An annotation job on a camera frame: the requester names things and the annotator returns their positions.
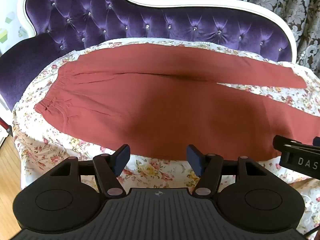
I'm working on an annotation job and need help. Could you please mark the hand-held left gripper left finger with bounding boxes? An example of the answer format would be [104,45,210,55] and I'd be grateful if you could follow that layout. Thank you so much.
[46,144,131,198]

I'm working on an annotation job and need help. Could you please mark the rust red pants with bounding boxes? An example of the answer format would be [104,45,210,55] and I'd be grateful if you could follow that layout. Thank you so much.
[34,43,320,161]

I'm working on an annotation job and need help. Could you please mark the cupcake print wall poster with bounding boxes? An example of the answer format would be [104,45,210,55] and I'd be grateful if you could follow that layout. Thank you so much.
[0,14,29,53]

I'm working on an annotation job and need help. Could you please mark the purple tufted velvet sofa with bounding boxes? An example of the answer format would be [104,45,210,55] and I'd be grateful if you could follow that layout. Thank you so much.
[0,0,298,112]

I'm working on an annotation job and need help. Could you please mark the floral printed blanket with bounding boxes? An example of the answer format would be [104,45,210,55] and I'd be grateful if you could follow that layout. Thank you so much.
[11,37,320,233]

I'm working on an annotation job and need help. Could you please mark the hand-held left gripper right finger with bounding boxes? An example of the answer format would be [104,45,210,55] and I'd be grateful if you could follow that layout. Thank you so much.
[186,144,274,197]

